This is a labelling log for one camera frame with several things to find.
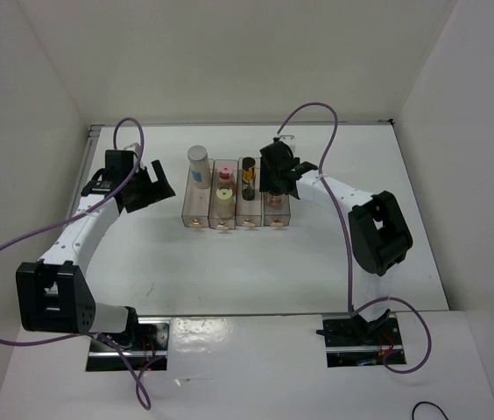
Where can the pink-lid spice jar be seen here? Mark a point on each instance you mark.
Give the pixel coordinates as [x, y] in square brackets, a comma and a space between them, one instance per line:
[225, 175]

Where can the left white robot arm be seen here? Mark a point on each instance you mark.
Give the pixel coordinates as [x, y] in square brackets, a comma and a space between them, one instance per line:
[53, 293]

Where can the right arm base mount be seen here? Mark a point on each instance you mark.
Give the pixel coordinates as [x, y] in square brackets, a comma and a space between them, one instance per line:
[350, 343]

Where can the yellow-lid spice jar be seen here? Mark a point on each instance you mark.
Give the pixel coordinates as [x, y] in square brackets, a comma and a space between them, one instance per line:
[224, 203]

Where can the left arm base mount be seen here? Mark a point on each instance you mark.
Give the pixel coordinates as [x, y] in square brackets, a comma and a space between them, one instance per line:
[147, 350]

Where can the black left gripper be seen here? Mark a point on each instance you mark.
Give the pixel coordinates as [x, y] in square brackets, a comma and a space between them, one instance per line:
[156, 191]

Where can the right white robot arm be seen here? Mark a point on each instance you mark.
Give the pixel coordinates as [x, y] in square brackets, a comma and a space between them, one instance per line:
[375, 231]

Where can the white-lid red-label spice jar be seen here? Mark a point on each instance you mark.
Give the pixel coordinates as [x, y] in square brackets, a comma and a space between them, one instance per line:
[274, 200]

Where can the tall silver-lid blue-label spice jar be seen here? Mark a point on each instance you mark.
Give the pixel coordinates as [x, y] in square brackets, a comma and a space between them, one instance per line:
[199, 166]

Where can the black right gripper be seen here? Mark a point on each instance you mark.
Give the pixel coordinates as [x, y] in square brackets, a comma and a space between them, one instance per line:
[266, 182]

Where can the black-cap gold-band pepper bottle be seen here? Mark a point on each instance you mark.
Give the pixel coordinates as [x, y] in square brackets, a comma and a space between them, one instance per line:
[248, 178]

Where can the clear bin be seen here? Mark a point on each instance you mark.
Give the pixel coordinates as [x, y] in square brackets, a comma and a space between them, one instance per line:
[249, 214]
[276, 217]
[214, 221]
[196, 202]

